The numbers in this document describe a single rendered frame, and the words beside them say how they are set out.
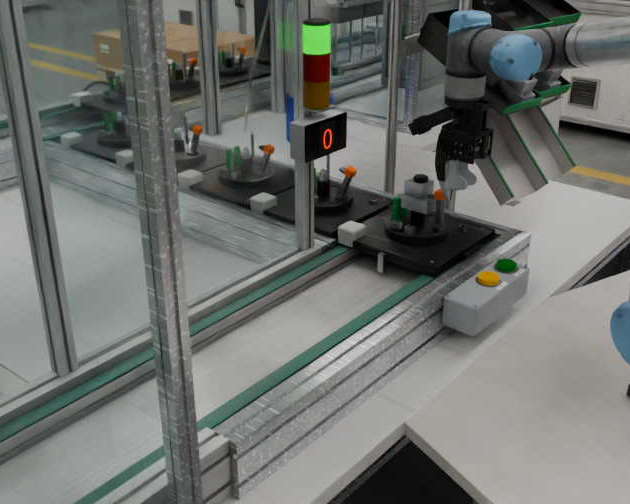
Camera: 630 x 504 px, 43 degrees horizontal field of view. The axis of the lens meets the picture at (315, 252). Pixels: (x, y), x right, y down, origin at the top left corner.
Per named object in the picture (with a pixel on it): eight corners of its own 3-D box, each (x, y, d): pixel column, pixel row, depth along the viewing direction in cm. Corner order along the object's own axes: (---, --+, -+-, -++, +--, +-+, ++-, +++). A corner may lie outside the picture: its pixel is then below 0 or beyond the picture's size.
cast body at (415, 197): (437, 208, 164) (440, 176, 161) (426, 215, 161) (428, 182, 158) (403, 199, 169) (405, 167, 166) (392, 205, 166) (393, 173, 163)
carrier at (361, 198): (395, 207, 184) (398, 156, 178) (331, 241, 167) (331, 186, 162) (315, 184, 198) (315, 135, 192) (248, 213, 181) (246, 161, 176)
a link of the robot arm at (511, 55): (562, 33, 134) (518, 23, 142) (511, 39, 129) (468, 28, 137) (556, 79, 137) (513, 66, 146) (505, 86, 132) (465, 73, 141)
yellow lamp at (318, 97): (335, 105, 148) (335, 79, 146) (318, 111, 145) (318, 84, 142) (314, 100, 151) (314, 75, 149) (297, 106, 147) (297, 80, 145)
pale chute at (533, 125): (563, 174, 193) (576, 165, 189) (530, 187, 185) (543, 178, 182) (505, 78, 198) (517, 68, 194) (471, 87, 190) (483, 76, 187)
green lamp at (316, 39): (335, 51, 144) (336, 23, 141) (318, 55, 140) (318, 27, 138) (314, 47, 146) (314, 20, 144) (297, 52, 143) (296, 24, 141)
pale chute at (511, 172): (535, 192, 183) (549, 183, 179) (500, 206, 175) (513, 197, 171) (475, 90, 188) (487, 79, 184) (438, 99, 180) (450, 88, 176)
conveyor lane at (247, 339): (490, 274, 173) (494, 232, 169) (209, 480, 115) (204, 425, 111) (383, 239, 189) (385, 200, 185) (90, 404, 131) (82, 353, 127)
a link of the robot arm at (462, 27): (469, 18, 137) (439, 10, 143) (464, 81, 142) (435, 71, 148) (504, 14, 140) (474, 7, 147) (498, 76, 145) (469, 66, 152)
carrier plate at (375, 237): (494, 237, 169) (495, 228, 168) (434, 277, 152) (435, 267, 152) (401, 209, 183) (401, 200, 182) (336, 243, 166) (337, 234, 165)
